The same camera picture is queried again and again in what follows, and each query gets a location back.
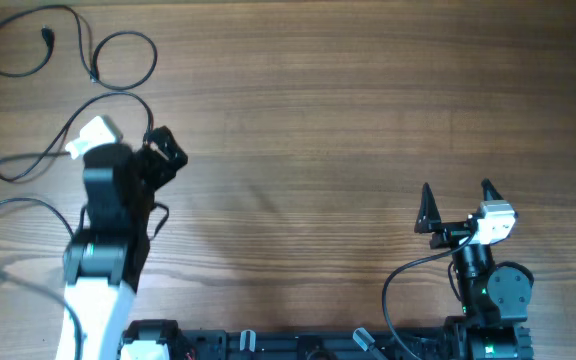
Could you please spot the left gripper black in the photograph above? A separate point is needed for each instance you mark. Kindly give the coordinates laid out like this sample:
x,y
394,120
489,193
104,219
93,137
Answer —
x,y
163,169

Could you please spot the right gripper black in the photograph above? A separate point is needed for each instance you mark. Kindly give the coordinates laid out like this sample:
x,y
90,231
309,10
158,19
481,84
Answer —
x,y
429,221

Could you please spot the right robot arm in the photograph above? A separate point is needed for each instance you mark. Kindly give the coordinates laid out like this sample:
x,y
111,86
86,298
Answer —
x,y
494,296

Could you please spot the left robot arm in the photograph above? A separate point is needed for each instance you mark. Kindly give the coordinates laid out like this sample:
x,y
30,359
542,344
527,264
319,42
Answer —
x,y
103,261

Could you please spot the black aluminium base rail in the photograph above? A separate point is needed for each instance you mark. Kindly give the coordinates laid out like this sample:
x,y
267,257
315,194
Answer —
x,y
163,339

